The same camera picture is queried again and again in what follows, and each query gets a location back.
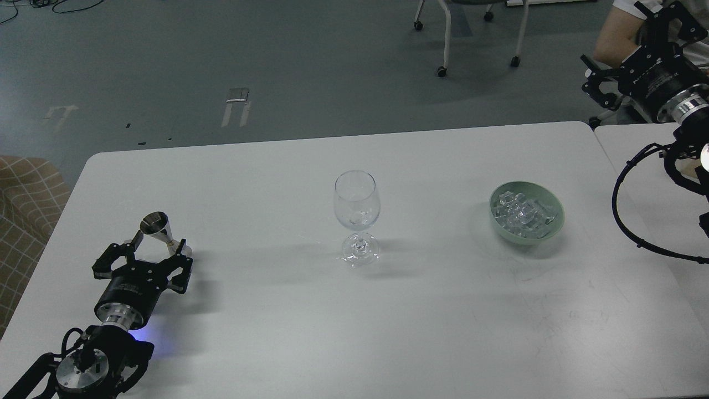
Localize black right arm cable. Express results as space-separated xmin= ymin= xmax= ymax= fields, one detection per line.
xmin=612 ymin=142 xmax=709 ymax=264

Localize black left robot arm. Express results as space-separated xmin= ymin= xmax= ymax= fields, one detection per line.
xmin=6 ymin=232 xmax=193 ymax=398

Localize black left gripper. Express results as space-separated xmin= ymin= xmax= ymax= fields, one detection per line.
xmin=91 ymin=231 xmax=193 ymax=330

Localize black floor cables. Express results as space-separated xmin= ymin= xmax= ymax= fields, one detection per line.
xmin=0 ymin=0 xmax=106 ymax=23

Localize clear ice cubes pile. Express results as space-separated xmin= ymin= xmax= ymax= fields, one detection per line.
xmin=492 ymin=191 xmax=560 ymax=238

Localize green bowl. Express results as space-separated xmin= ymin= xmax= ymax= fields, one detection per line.
xmin=487 ymin=180 xmax=566 ymax=245

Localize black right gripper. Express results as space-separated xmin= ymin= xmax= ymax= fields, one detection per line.
xmin=580 ymin=1 xmax=707 ymax=124

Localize white rolling chair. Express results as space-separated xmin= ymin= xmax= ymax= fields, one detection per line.
xmin=413 ymin=1 xmax=531 ymax=78

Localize seated person white shirt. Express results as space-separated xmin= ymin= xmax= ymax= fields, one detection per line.
xmin=593 ymin=0 xmax=709 ymax=122

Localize beige checkered sofa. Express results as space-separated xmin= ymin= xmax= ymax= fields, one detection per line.
xmin=1 ymin=156 xmax=71 ymax=334

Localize steel cocktail jigger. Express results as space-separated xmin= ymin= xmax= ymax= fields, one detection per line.
xmin=140 ymin=211 xmax=180 ymax=255

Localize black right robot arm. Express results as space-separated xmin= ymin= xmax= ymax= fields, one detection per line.
xmin=582 ymin=1 xmax=707 ymax=168

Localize clear wine glass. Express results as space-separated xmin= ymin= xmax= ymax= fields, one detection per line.
xmin=333 ymin=170 xmax=382 ymax=266

